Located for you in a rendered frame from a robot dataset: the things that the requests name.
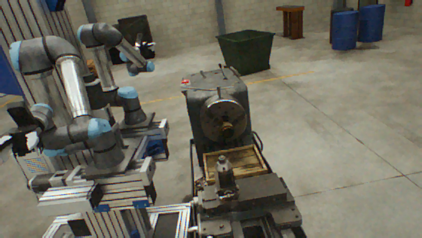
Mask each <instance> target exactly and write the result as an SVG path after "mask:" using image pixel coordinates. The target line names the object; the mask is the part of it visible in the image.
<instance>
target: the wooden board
mask: <svg viewBox="0 0 422 238"><path fill-rule="evenodd" d="M248 149H249V150H252V151H249V150H248ZM253 149H254V151H253ZM244 150H247V151H246V152H245V151H244ZM248 151H249V152H248ZM232 152H233V153H232ZM232 154H233V155H232ZM242 154H243V155H242ZM219 155H220V156H221V155H223V156H226V158H227V159H226V160H228V161H229V162H230V163H231V165H232V169H233V171H234V180H238V179H244V178H247V177H255V176H258V175H264V174H267V171H268V170H267V167H266V166H265V164H263V160H262V158H261V156H260V154H259V152H258V149H257V148H256V146H255V145H246V146H242V147H239V148H234V149H229V150H228V149H226V150H221V151H214V153H213V152H211V153H206V154H203V161H204V166H205V172H206V183H207V185H208V186H210V185H214V184H215V183H216V181H215V174H214V172H215V170H216V169H215V165H216V164H217V162H218V160H219V159H218V157H217V156H219ZM228 155H229V156H228ZM231 155H232V156H231ZM250 155H251V156H250ZM253 155H255V156H253ZM244 156H248V157H244ZM208 157H209V158H210V162H208V159H209V158H208ZM216 157H217V158H216ZM211 158H212V159H211ZM253 158H254V159H253ZM214 159H215V160H214ZM257 162H258V163H260V164H257ZM247 165H248V166H247ZM260 165H261V166H260ZM251 166H252V167H251ZM258 166H260V167H261V168H262V169H260V168H259V167H258ZM208 167H209V168H208ZM247 167H248V168H247ZM254 168H255V169H254ZM257 169H258V170H257ZM208 170H209V172H208ZM253 170H254V171H253ZM247 171H248V172H247ZM210 177H211V178H210Z"/></svg>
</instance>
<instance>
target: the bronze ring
mask: <svg viewBox="0 0 422 238"><path fill-rule="evenodd" d="M219 131H220V133H221V134H222V135H223V137H225V138H230V137H232V136H233V135H234V125H233V124H232V123H230V122H227V121H225V122H224V123H222V125H220V127H219Z"/></svg>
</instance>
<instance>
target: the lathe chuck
mask: <svg viewBox="0 0 422 238"><path fill-rule="evenodd" d="M221 97H222V99H219V97H218V96H217V97H215V98H212V99H211V100H210V101H208V102H207V103H206V104H205V105H204V106H203V109H202V110H201V113H200V124H201V127H202V130H203V133H204V134H205V135H206V137H208V138H210V139H211V140H213V141H216V142H218V141H219V134H220V131H219V126H218V125H216V123H215V122H214V121H213V120H212V119H210V117H207V116H206V113H204V110H206V107H207V108H208V109H209V110H211V111H213V112H214V113H215V114H218V115H219V116H220V117H222V116H227V117H231V116H233V115H234V114H238V113H240V112H242V111H244V112H245V110H244V109H243V107H242V105H241V104H240V102H238V101H237V100H236V99H235V98H232V97H229V96H221ZM245 113H246V112H245ZM244 117H245V119H243V120H242V121H239V123H238V124H235V125H236V126H234V135H233V136H232V137H230V138H226V140H225V142H229V141H233V140H234V139H236V138H237V137H239V136H240V135H241V134H242V132H243V131H244V130H245V129H246V122H247V118H246V116H244Z"/></svg>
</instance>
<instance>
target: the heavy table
mask: <svg viewBox="0 0 422 238"><path fill-rule="evenodd" d="M276 10H277V11H282V12H283V35H281V36H283V37H287V36H290V35H291V36H292V38H290V39H292V40H294V39H299V38H305V37H303V10H304V6H298V5H282V6H278V7H276ZM288 12H289V23H288ZM297 21H298V30H297ZM297 32H298V36H297Z"/></svg>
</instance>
